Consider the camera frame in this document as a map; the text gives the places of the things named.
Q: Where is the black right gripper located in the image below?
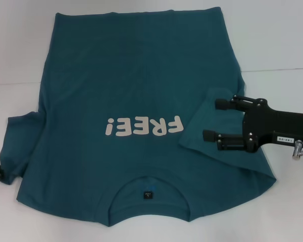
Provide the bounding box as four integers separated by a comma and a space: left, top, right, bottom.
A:
203, 95, 303, 153

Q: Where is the teal t-shirt with FREE print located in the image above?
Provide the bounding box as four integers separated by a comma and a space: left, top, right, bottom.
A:
0, 7, 277, 222

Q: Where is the right arm plug with cable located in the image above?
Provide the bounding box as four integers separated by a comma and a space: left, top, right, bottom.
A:
292, 140, 303, 160

